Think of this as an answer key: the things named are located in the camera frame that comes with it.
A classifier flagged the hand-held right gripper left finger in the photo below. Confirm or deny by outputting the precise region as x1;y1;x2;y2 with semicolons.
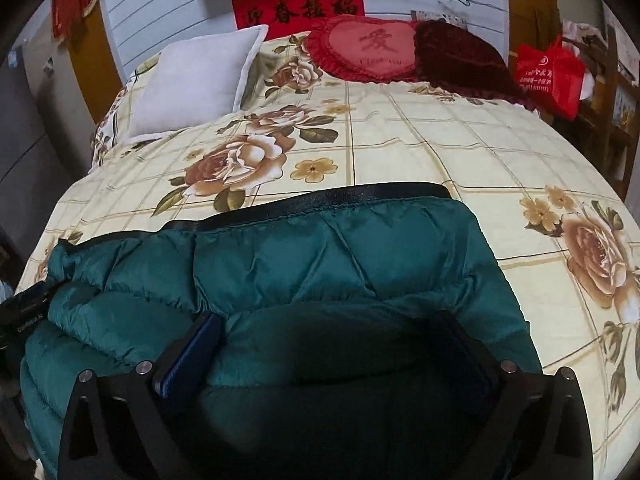
57;311;223;480

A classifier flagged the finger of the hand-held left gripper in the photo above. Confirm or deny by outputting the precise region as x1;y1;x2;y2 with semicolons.
30;280;68;311

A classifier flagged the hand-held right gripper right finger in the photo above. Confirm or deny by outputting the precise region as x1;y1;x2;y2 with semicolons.
432;309;596;480

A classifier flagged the green puffer jacket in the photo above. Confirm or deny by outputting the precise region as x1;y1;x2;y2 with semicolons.
17;183;543;480

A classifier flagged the grey refrigerator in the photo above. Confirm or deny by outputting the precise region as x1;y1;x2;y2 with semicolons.
0;45;66;221

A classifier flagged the floral pillow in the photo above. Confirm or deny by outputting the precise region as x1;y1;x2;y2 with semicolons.
89;72;138;173

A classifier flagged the bed with floral sheet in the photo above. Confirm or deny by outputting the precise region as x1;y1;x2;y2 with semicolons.
15;30;640;461

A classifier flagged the white pillow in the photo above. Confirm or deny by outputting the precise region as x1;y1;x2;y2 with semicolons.
127;24;271;146

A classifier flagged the wooden chair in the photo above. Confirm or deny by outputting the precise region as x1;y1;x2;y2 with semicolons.
560;20;640;196

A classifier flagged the red fringed pennant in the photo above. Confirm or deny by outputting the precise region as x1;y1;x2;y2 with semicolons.
51;0;100;41

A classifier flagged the red shopping bag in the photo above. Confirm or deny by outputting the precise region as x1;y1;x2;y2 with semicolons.
515;35;586;121

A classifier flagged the dark red velvet cushion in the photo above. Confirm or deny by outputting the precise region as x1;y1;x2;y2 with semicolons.
412;20;538;111

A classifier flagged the red heart-shaped pillow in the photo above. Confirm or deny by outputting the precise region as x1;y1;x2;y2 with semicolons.
305;14;426;83

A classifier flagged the red wall poster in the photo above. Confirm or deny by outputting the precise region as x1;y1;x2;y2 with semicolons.
231;0;365;41

